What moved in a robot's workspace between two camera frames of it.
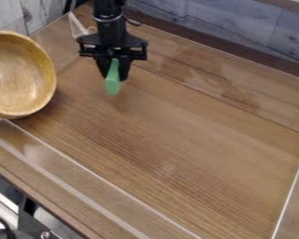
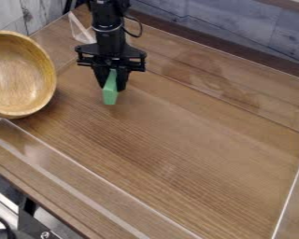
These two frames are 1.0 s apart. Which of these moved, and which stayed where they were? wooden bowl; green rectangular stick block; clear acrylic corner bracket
Moved: green rectangular stick block
Stayed: clear acrylic corner bracket; wooden bowl
